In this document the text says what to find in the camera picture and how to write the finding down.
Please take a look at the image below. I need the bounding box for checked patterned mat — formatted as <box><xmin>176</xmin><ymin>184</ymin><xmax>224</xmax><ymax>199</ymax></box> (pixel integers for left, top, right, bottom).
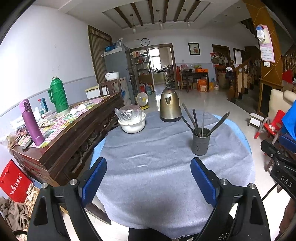
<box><xmin>14</xmin><ymin>96</ymin><xmax>110</xmax><ymax>149</ymax></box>

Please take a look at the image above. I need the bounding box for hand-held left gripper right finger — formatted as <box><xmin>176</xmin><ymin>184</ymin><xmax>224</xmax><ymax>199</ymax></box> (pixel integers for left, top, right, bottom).
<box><xmin>190</xmin><ymin>157</ymin><xmax>271</xmax><ymax>241</ymax></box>

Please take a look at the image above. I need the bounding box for green thermos flask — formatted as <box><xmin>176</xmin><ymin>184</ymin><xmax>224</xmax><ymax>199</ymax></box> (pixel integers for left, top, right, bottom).
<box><xmin>48</xmin><ymin>76</ymin><xmax>70</xmax><ymax>114</ymax></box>

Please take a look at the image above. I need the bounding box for cream armchair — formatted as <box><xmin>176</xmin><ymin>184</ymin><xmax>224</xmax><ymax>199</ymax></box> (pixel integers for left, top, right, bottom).
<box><xmin>268</xmin><ymin>89</ymin><xmax>296</xmax><ymax>130</ymax></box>

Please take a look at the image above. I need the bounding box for pink wall calendar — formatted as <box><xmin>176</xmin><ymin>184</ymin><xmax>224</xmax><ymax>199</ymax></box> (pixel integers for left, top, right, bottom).
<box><xmin>255</xmin><ymin>25</ymin><xmax>275</xmax><ymax>63</ymax></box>

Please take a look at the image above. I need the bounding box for red plastic child chair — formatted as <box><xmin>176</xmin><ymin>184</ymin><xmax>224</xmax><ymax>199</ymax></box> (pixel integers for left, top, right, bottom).
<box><xmin>254</xmin><ymin>110</ymin><xmax>286</xmax><ymax>139</ymax></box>

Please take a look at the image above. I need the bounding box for person's right forearm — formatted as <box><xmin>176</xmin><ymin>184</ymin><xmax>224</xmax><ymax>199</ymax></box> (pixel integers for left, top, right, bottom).
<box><xmin>276</xmin><ymin>197</ymin><xmax>296</xmax><ymax>241</ymax></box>

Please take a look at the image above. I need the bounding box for wooden staircase railing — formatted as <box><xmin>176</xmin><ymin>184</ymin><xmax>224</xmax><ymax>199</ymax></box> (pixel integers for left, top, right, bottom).
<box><xmin>228</xmin><ymin>57</ymin><xmax>262</xmax><ymax>102</ymax></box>

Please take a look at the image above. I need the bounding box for framed picture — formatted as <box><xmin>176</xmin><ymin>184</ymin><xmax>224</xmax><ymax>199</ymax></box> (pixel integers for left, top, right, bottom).
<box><xmin>188</xmin><ymin>42</ymin><xmax>200</xmax><ymax>55</ymax></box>

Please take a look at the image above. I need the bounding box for small white cabinet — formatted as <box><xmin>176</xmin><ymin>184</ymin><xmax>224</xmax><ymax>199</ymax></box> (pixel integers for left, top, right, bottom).
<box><xmin>85</xmin><ymin>85</ymin><xmax>101</xmax><ymax>100</ymax></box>

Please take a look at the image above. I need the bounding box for dark carved wooden sideboard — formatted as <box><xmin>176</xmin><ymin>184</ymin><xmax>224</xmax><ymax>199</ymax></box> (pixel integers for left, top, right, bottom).
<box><xmin>11</xmin><ymin>91</ymin><xmax>125</xmax><ymax>186</ymax></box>

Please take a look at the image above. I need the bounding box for white tissue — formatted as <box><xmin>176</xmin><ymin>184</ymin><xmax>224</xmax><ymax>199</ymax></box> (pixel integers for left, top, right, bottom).
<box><xmin>70</xmin><ymin>104</ymin><xmax>87</xmax><ymax>115</ymax></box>

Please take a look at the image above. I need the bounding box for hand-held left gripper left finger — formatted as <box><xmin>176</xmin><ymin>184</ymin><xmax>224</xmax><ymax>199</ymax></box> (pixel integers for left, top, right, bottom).
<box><xmin>26</xmin><ymin>157</ymin><xmax>107</xmax><ymax>241</ymax></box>

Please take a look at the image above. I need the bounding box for grey perforated metal holder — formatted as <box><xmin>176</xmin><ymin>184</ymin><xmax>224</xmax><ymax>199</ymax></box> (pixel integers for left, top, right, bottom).
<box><xmin>192</xmin><ymin>127</ymin><xmax>211</xmax><ymax>156</ymax></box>

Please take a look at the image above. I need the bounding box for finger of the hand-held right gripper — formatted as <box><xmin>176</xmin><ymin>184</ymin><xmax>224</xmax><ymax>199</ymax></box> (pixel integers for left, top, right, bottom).
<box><xmin>279</xmin><ymin>134</ymin><xmax>296</xmax><ymax>160</ymax></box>
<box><xmin>261</xmin><ymin>139</ymin><xmax>285</xmax><ymax>164</ymax></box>

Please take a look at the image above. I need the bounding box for grey felt table cloth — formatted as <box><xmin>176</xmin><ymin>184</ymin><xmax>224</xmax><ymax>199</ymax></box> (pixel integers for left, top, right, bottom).
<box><xmin>95</xmin><ymin>109</ymin><xmax>253</xmax><ymax>239</ymax></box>

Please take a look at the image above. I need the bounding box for stainless steel electric kettle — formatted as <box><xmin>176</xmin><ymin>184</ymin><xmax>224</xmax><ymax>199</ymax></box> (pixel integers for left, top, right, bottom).
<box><xmin>159</xmin><ymin>86</ymin><xmax>182</xmax><ymax>123</ymax></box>

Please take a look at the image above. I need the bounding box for brown cloth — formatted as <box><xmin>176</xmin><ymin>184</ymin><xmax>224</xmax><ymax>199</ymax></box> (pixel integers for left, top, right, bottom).
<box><xmin>0</xmin><ymin>197</ymin><xmax>30</xmax><ymax>232</ymax></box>

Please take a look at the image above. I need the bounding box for clear plastic bag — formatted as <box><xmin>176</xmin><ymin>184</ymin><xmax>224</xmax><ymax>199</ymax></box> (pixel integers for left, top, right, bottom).
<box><xmin>114</xmin><ymin>105</ymin><xmax>142</xmax><ymax>123</ymax></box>

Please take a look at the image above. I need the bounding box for blue table cloth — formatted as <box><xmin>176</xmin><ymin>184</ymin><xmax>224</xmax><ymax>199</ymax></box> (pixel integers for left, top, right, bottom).
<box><xmin>92</xmin><ymin>113</ymin><xmax>252</xmax><ymax>167</ymax></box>

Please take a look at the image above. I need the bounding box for shelf rack with bottles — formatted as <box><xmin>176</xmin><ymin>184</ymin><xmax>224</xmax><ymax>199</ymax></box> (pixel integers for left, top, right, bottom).
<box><xmin>131</xmin><ymin>50</ymin><xmax>149</xmax><ymax>90</ymax></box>

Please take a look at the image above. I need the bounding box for brown curtain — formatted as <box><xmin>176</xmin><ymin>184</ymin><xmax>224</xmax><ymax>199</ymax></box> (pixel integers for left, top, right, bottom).
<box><xmin>87</xmin><ymin>25</ymin><xmax>112</xmax><ymax>84</ymax></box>

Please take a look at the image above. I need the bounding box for red cap plastic bottle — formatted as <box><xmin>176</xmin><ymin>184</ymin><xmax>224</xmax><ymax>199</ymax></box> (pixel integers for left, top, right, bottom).
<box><xmin>38</xmin><ymin>98</ymin><xmax>47</xmax><ymax>120</ymax></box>

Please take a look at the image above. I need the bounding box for white step stool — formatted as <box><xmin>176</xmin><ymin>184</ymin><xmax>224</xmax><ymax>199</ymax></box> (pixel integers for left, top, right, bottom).
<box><xmin>248</xmin><ymin>112</ymin><xmax>265</xmax><ymax>127</ymax></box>

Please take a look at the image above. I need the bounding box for white ceramic pot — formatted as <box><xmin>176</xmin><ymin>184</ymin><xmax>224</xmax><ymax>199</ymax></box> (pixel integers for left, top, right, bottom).
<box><xmin>118</xmin><ymin>112</ymin><xmax>147</xmax><ymax>134</ymax></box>

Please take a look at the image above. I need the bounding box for purple thermos bottle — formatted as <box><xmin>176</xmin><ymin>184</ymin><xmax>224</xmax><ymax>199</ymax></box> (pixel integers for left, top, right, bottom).
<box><xmin>19</xmin><ymin>98</ymin><xmax>45</xmax><ymax>147</ymax></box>

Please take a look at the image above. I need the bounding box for red paper bag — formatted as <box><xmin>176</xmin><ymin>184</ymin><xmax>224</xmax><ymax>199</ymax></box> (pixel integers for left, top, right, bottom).
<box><xmin>0</xmin><ymin>159</ymin><xmax>33</xmax><ymax>202</ymax></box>

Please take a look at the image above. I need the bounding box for orange cardboard box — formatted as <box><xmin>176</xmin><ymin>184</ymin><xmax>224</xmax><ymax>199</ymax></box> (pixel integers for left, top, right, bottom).
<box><xmin>196</xmin><ymin>79</ymin><xmax>208</xmax><ymax>93</ymax></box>

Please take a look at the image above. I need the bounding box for wooden chair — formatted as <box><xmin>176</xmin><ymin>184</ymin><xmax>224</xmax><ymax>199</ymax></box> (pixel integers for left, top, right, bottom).
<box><xmin>99</xmin><ymin>79</ymin><xmax>122</xmax><ymax>96</ymax></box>

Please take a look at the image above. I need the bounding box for grey refrigerator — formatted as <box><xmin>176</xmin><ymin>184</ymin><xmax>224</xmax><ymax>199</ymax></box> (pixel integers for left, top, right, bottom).
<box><xmin>104</xmin><ymin>45</ymin><xmax>137</xmax><ymax>105</ymax></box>

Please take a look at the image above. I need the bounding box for dark wooden dining table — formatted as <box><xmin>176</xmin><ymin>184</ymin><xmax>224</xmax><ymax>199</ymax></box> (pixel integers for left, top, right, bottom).
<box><xmin>180</xmin><ymin>68</ymin><xmax>210</xmax><ymax>93</ymax></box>

